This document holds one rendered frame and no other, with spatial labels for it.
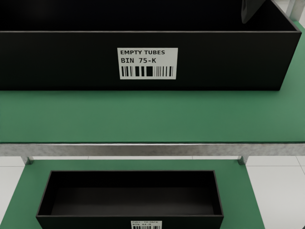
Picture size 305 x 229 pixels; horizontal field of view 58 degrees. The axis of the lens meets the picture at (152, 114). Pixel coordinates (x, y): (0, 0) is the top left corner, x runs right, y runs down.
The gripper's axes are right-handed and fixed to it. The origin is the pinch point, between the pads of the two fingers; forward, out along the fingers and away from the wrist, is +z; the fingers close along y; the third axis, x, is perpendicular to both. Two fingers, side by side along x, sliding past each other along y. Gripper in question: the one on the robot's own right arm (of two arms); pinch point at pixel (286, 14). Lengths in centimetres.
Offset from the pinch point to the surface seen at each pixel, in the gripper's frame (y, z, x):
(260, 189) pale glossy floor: -40, 122, 7
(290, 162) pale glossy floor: -62, 129, -9
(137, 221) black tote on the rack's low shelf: 20, 66, 23
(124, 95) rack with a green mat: 20.8, 17.9, 2.3
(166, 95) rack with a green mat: 13.3, 18.0, 2.1
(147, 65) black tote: 16.7, 13.7, -1.3
